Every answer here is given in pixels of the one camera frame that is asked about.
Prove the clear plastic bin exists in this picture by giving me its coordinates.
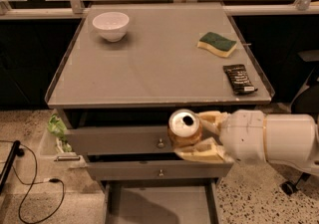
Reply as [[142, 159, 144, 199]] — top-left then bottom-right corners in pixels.
[[37, 111, 86, 169]]

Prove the green bag in bin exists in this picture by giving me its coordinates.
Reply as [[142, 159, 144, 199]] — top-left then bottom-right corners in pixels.
[[47, 113, 72, 152]]

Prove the grey middle drawer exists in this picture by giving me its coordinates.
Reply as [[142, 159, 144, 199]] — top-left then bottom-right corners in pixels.
[[87, 160, 232, 181]]

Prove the white ceramic bowl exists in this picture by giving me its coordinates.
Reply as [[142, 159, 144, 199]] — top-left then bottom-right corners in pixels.
[[92, 12, 130, 42]]

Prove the black office chair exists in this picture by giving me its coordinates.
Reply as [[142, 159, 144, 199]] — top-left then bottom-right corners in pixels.
[[280, 49, 319, 196]]

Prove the grey top drawer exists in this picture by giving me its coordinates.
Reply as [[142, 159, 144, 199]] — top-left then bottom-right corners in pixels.
[[65, 125, 173, 155]]

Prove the grey bottom drawer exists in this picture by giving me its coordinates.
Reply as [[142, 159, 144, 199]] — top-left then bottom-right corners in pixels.
[[103, 179, 222, 224]]

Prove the green yellow sponge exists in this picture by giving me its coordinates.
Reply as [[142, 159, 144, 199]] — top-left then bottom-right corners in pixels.
[[197, 32, 237, 58]]

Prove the black snack packet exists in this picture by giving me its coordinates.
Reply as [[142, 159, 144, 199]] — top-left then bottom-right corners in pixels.
[[223, 64, 258, 96]]

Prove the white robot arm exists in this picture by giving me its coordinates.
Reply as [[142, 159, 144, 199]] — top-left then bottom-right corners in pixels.
[[168, 110, 319, 175]]

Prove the black stand leg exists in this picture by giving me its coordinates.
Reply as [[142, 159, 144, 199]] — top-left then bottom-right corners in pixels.
[[0, 140, 20, 194]]

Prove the orange soda can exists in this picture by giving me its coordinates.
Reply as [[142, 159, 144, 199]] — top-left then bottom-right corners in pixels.
[[167, 110, 202, 148]]

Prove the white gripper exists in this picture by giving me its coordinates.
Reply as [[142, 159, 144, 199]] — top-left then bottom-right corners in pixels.
[[174, 110, 266, 164]]

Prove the grey drawer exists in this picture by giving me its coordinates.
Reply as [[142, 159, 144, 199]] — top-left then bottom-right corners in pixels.
[[103, 179, 222, 224], [87, 160, 232, 181], [65, 125, 173, 155]]

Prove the grey drawer cabinet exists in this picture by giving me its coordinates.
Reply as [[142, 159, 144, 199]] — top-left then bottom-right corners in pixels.
[[44, 1, 275, 224]]

